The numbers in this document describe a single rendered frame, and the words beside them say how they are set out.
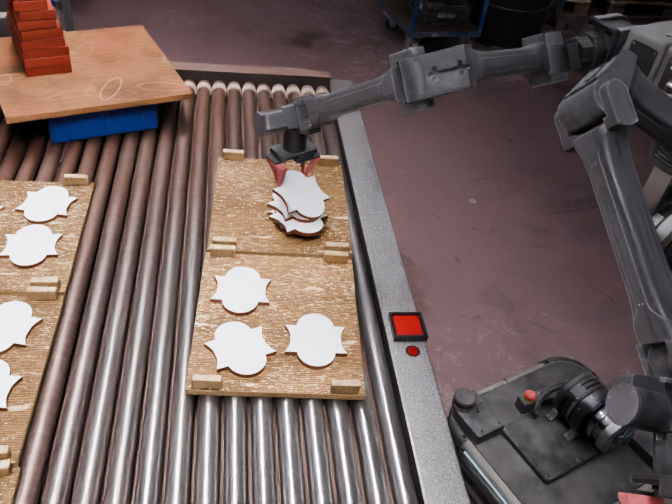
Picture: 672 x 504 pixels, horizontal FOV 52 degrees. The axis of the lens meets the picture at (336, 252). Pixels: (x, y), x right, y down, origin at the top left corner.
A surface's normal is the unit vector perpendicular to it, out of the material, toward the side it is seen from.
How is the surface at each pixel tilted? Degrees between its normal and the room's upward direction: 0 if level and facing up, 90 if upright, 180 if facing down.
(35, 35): 90
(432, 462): 0
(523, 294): 0
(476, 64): 56
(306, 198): 20
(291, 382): 0
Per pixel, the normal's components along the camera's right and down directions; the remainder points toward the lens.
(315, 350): 0.11, -0.76
